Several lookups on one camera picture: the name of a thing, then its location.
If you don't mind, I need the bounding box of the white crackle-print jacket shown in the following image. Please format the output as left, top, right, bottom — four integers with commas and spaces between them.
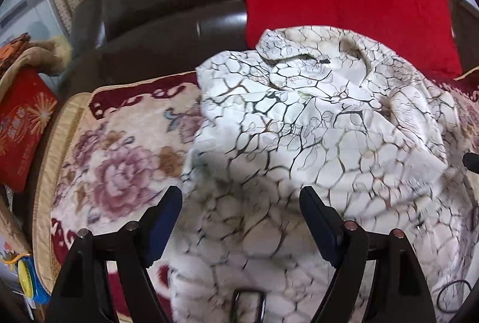
165, 26, 479, 323

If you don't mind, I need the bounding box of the brown leather sofa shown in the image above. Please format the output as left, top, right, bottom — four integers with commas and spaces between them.
69, 0, 249, 99

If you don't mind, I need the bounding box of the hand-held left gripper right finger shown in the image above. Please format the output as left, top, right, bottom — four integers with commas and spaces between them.
299, 186, 436, 323

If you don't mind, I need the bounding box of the yellow and blue toy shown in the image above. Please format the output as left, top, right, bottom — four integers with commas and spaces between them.
0, 252, 51, 305

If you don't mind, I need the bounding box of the floral plush sofa cover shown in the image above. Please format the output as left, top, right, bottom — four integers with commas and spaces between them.
32, 70, 479, 323

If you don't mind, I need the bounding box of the tan plush cloth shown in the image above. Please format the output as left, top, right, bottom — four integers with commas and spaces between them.
0, 40, 73, 99

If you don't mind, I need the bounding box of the black cable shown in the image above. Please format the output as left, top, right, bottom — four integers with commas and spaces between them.
436, 280, 474, 312

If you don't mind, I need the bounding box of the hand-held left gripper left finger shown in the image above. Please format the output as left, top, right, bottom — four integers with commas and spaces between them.
45, 186, 183, 323

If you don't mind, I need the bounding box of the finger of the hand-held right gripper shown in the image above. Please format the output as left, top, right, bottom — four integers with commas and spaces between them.
463, 153, 479, 174

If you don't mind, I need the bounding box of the red gift box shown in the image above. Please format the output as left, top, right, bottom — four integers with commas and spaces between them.
0, 68, 58, 192

